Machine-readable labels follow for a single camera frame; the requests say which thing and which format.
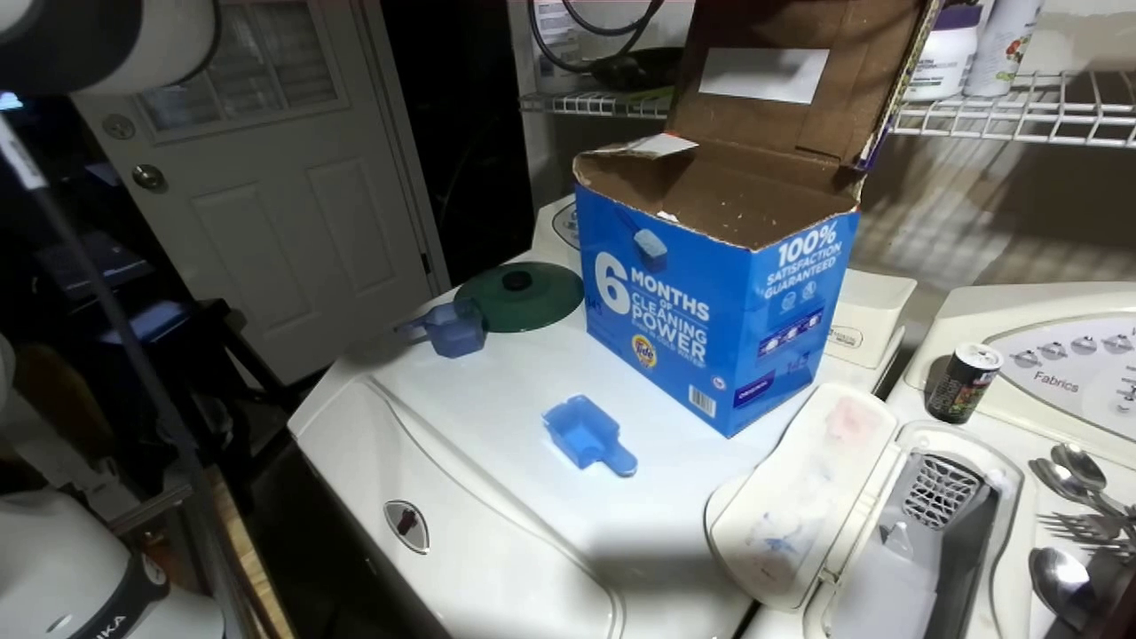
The small blue plastic block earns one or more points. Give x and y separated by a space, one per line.
584 436

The blue cardboard detergent box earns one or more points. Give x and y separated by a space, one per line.
711 306

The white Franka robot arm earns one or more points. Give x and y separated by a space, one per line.
154 37

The green round lid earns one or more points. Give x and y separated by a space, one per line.
526 305

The white washing machine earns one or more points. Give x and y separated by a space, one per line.
508 520

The black frying pan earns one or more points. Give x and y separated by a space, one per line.
626 69

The white panelled door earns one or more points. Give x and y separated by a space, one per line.
287 224

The black shelf rack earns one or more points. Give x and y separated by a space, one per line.
234 357

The dark drink can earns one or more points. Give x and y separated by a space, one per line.
960 386

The wooden robot platform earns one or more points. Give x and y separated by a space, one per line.
255 582

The white dryer machine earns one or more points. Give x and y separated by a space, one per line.
983 305

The grey lint screen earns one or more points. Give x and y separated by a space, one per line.
945 500

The metal spoon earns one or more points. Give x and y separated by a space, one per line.
1081 465
1056 481
1056 575

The white printed bottle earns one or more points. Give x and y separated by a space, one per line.
1002 49

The metal fork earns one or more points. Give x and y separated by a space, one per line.
1069 528

